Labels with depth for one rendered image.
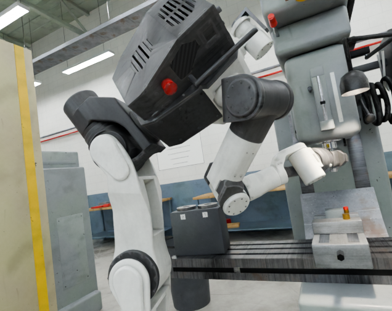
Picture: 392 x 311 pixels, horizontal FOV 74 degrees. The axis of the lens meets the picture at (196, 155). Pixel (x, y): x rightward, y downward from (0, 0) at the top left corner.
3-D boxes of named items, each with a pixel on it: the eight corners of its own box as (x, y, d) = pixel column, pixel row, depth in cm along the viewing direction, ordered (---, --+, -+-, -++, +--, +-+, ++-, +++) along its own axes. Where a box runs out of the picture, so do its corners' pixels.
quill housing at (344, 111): (365, 132, 84) (346, 37, 86) (297, 145, 92) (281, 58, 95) (357, 137, 101) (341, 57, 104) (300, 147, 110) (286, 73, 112)
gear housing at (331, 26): (353, 31, 83) (347, 1, 83) (274, 56, 93) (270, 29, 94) (344, 65, 113) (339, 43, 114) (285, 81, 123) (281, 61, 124)
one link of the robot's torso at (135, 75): (114, 124, 53) (252, -5, 48) (84, 58, 74) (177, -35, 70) (190, 178, 75) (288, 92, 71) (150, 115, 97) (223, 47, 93)
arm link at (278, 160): (306, 138, 80) (267, 155, 78) (323, 163, 76) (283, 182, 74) (299, 147, 86) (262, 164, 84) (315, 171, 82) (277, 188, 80)
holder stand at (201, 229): (225, 253, 107) (217, 204, 108) (175, 257, 113) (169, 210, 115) (230, 245, 118) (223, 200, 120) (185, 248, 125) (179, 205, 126)
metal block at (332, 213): (346, 227, 91) (343, 210, 92) (328, 228, 94) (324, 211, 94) (346, 223, 96) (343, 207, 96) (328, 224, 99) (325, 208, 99)
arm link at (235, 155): (208, 217, 68) (244, 145, 58) (191, 184, 78) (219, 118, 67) (243, 216, 74) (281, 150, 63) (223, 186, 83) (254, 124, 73)
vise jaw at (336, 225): (363, 232, 84) (361, 220, 84) (313, 234, 91) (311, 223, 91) (362, 228, 89) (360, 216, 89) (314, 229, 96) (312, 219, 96)
